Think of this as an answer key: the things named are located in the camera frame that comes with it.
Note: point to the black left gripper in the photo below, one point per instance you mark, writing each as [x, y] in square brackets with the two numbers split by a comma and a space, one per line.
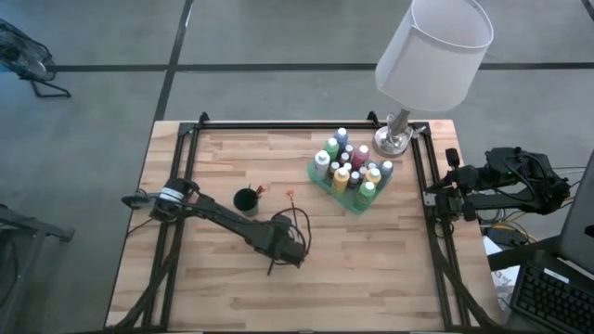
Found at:
[287, 248]

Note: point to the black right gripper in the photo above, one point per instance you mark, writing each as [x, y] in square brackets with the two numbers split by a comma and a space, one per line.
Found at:
[459, 181]

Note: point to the black paintbrush silver ferrule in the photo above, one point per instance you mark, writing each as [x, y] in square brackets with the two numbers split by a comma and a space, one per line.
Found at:
[270, 269]

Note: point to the grey paint bottle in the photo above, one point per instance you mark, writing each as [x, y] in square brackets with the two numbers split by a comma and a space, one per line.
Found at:
[385, 168]

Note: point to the dark green plastic cup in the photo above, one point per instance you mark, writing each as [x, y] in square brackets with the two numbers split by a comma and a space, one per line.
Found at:
[245, 200]

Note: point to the large orange-yellow paint bottle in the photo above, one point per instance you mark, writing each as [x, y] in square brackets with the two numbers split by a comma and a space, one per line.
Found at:
[373, 175]

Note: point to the small pink paint bottle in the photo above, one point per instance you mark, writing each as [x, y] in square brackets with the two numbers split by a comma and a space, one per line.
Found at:
[371, 165]

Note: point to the labelled light green paint bottle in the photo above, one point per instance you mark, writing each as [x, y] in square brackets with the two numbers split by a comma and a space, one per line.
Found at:
[366, 192]

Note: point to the large pink paint bottle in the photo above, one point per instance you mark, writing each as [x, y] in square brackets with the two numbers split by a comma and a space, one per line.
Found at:
[361, 155]

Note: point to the small maroon paint bottle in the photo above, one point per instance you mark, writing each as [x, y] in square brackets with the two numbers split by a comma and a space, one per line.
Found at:
[355, 178]

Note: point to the yellow apple-label paint bottle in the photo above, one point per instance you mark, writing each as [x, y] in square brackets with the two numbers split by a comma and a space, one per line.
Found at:
[341, 178]

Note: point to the white paint bottle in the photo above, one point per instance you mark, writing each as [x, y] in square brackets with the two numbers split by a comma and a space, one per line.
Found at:
[321, 162]

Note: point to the small yellow black paint bottle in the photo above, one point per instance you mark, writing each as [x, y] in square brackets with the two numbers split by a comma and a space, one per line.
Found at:
[334, 168]

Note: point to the small purple black paint bottle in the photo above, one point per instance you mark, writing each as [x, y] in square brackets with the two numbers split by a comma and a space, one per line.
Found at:
[347, 166]

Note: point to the small orange black paint bottle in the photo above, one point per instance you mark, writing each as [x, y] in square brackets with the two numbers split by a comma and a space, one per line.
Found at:
[349, 149]

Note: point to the small magenta black paint bottle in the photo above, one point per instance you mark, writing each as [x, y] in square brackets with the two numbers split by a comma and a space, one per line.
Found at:
[344, 158]

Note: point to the large plain green paint bottle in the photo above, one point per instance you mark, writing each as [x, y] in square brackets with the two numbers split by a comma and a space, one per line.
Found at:
[331, 146]

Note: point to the large purple-blue paint bottle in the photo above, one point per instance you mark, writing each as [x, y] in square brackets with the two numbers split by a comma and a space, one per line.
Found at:
[342, 136]

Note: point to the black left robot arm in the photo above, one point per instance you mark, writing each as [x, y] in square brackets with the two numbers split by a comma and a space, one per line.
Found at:
[223, 218]

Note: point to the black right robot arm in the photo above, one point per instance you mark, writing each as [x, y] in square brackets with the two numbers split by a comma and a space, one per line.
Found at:
[533, 185]

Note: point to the fan paintbrush orange bristles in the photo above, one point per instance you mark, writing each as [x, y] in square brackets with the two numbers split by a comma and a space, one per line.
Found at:
[291, 195]

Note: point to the teal translucent plastic bin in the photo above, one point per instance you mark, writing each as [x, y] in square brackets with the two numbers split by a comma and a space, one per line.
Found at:
[343, 200]

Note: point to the dark power strip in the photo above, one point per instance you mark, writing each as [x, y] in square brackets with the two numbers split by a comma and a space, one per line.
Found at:
[508, 236]

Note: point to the white printed paper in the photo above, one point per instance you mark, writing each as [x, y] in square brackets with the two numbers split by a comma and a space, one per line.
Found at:
[506, 280]

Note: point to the white shade table lamp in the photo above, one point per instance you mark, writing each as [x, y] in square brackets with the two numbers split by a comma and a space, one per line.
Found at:
[431, 60]

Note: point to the black keyboard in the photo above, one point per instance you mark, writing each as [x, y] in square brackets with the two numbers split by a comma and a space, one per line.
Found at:
[552, 297]

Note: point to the grey side stand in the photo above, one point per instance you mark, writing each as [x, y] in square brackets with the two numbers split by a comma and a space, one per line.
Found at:
[28, 227]

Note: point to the black floor fan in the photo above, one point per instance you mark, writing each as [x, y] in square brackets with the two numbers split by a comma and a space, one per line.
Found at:
[23, 58]

